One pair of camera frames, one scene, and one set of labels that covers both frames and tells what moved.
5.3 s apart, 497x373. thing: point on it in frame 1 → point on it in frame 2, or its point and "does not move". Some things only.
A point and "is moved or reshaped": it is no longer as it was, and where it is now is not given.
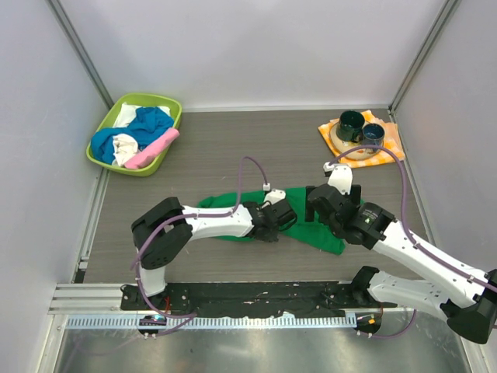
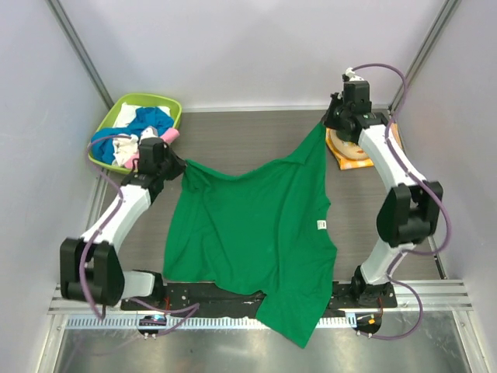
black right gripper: [355, 196] → [336, 99]
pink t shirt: [150, 153] does not move
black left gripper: [272, 236] → [179, 165]
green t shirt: [304, 231] is moved or reshaped
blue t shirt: [147, 124] does not move
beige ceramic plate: [341, 146] does not move
